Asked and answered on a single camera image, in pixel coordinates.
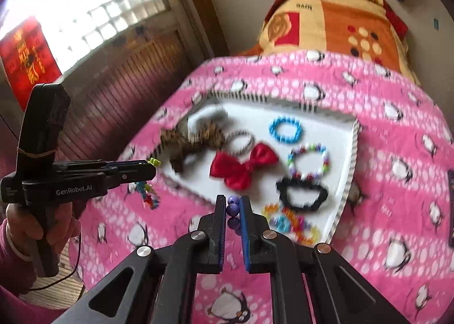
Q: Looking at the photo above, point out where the white box with striped edge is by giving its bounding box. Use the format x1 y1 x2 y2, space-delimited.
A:
154 91 360 244

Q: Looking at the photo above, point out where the orange patterned blanket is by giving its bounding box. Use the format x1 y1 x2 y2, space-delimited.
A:
241 0 417 83

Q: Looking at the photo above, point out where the window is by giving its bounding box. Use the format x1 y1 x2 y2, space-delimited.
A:
0 0 167 72

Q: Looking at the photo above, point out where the black cable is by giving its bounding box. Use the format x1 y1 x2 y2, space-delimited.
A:
32 232 82 291

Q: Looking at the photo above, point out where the black scrunchie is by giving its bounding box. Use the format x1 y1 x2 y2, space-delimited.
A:
276 173 329 211

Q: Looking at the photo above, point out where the blue bead bracelet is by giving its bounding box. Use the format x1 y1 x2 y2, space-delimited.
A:
268 116 304 145

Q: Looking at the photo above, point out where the white bangle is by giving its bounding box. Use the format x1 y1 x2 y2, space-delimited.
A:
6 230 33 261

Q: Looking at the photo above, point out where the leopard print scrunchie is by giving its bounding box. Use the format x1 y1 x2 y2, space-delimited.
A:
159 120 228 174

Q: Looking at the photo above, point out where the multicolour bead bracelet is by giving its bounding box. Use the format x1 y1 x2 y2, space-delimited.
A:
134 157 162 211

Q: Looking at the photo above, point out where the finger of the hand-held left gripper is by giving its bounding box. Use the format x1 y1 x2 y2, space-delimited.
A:
53 159 157 173
103 170 157 189

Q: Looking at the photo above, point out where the yellow pink bead bracelet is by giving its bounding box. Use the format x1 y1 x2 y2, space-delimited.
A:
291 218 321 244

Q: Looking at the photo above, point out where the pastel bead bracelet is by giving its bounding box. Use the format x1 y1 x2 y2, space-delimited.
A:
287 144 331 179

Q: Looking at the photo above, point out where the braided rope hair tie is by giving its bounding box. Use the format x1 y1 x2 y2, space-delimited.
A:
223 129 256 154

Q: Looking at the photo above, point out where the person's left forearm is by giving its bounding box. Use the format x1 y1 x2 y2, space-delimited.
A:
0 218 89 324

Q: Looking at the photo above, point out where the purple bead bracelet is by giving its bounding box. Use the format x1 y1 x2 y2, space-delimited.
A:
226 195 242 230

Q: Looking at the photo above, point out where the red wall poster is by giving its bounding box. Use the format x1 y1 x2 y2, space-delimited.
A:
0 16 62 112

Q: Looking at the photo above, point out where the orange bead bracelet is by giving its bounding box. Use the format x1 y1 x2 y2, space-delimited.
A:
262 203 295 234

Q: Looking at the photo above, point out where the pink penguin blanket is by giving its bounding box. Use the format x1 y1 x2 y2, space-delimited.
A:
69 49 454 324

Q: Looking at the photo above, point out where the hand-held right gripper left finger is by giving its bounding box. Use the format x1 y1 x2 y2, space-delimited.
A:
51 195 227 324

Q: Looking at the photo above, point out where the person's left hand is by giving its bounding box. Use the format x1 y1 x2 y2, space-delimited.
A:
5 199 82 257

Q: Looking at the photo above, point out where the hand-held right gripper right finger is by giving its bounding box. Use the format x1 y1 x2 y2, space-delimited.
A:
241 195 412 324

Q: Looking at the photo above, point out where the red satin bow scrunchie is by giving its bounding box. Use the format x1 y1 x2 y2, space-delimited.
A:
209 143 281 190

